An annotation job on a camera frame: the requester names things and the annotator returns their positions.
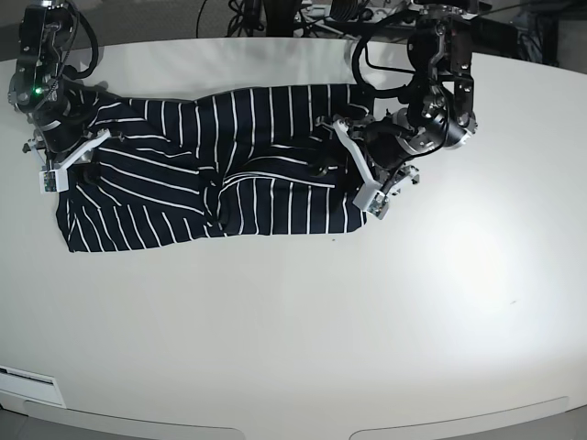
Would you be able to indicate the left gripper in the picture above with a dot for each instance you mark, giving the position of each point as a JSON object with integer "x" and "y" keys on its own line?
{"x": 383, "y": 140}

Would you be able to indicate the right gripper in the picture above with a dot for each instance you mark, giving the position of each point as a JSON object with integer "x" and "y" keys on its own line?
{"x": 60, "y": 133}

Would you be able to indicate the navy white striped T-shirt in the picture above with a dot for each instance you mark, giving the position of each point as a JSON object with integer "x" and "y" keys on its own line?
{"x": 229, "y": 164}

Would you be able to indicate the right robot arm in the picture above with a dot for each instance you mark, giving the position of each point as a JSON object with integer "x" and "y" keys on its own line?
{"x": 45, "y": 86}

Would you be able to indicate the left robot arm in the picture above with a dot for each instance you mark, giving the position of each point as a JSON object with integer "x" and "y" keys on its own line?
{"x": 438, "y": 100}

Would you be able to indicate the white power strip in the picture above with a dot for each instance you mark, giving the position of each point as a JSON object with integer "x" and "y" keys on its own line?
{"x": 380, "y": 14}

